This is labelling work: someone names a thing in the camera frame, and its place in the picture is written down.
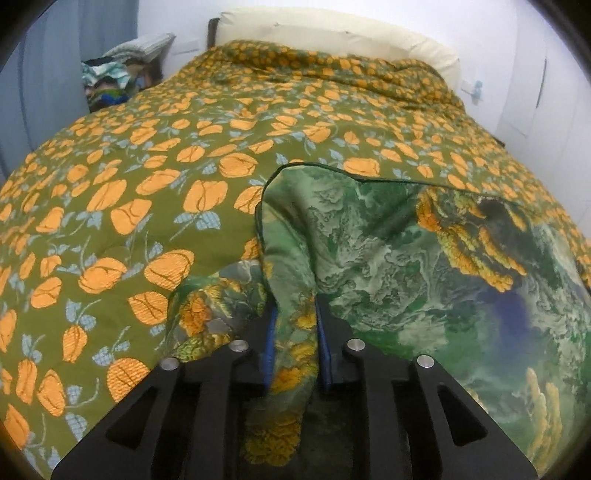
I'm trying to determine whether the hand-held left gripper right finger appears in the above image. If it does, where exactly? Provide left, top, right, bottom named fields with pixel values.
left=315, top=299, right=539, bottom=480

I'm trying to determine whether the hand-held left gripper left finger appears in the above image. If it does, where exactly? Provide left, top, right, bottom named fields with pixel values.
left=51, top=304, right=279, bottom=480

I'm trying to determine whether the green patterned silk cloth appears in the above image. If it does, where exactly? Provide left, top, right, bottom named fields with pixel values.
left=166, top=161, right=591, bottom=480

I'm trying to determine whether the pile of mixed clothes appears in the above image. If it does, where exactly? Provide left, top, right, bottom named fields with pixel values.
left=81, top=59, right=163, bottom=112

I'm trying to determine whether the olive quilt with orange flowers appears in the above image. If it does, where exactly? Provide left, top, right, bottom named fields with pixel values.
left=0, top=39, right=591, bottom=472

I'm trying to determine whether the cream padded headboard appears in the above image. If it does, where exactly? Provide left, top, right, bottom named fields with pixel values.
left=217, top=9, right=462, bottom=85

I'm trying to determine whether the folded checked grey cloth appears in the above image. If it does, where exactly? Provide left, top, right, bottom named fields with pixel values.
left=104, top=32, right=177, bottom=62

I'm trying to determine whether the white wardrobe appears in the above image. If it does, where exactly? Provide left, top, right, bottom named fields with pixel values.
left=494, top=0, right=591, bottom=217

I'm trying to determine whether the blue-grey curtain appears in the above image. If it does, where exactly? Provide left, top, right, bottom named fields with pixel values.
left=0, top=0, right=139, bottom=172

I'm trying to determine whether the white wall switch plate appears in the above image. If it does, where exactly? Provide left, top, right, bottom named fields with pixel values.
left=172, top=37, right=202, bottom=57

